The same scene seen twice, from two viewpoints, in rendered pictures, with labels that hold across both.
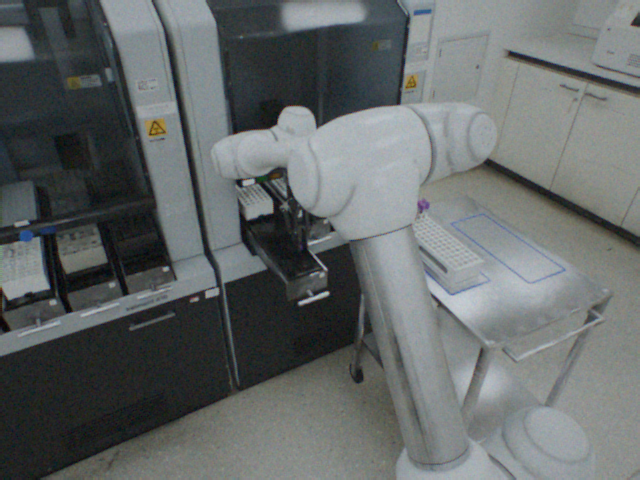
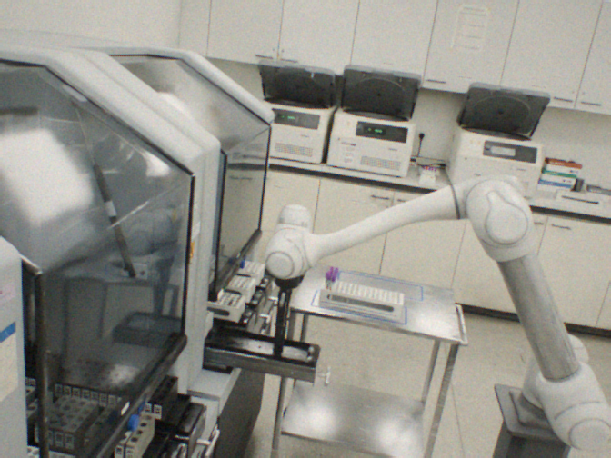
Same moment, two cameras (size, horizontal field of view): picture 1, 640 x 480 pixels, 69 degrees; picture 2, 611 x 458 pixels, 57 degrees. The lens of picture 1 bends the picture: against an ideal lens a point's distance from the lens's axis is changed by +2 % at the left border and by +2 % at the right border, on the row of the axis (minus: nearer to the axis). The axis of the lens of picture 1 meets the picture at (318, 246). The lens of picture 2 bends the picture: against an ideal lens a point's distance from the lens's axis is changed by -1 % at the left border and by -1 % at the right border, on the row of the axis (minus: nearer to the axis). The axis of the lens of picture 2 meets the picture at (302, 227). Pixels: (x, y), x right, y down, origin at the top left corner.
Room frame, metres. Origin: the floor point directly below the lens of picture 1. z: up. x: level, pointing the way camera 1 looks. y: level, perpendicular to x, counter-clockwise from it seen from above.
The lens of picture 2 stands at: (0.24, 1.35, 1.72)
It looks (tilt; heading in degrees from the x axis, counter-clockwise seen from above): 18 degrees down; 305
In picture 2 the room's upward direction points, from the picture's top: 8 degrees clockwise
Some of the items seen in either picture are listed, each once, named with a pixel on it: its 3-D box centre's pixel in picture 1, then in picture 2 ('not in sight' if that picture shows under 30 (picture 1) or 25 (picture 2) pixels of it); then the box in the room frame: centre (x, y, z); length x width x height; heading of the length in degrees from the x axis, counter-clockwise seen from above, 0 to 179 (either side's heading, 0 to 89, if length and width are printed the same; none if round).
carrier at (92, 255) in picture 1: (84, 258); (140, 439); (1.06, 0.68, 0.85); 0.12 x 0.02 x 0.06; 120
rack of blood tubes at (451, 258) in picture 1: (434, 246); (361, 298); (1.12, -0.35, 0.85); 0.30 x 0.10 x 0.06; 27
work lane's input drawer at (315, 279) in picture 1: (264, 229); (216, 344); (1.31, 0.19, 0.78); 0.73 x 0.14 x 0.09; 29
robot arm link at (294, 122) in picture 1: (293, 137); (292, 232); (1.16, 0.07, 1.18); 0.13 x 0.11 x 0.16; 120
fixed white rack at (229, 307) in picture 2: (290, 191); (199, 302); (1.48, 0.11, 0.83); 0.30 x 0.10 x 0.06; 29
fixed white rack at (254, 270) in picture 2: not in sight; (224, 269); (1.63, -0.16, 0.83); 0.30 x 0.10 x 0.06; 29
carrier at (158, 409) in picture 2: (138, 243); (165, 399); (1.13, 0.54, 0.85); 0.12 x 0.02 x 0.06; 119
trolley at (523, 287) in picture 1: (453, 345); (361, 387); (1.12, -0.49, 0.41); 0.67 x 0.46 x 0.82; 27
